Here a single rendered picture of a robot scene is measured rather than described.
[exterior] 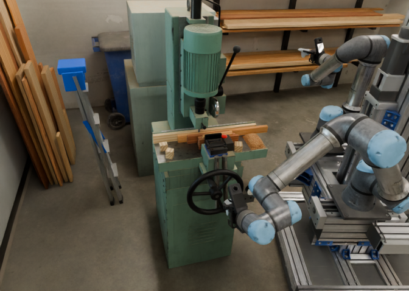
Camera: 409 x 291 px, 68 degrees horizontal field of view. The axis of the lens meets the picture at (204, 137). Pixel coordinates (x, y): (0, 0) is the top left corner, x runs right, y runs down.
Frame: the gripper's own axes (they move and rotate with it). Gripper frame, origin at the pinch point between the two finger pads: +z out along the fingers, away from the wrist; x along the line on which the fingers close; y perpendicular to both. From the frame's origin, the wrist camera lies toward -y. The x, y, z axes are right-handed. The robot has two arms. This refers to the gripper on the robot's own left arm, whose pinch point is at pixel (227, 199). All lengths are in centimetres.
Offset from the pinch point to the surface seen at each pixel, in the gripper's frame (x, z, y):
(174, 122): -11, 59, -34
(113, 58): -45, 191, -98
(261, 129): 37, 42, -26
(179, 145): -11.9, 40.8, -21.3
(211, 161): -0.7, 19.3, -14.4
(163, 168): -22.7, 31.7, -11.6
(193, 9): -3, 21, -86
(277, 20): 134, 191, -135
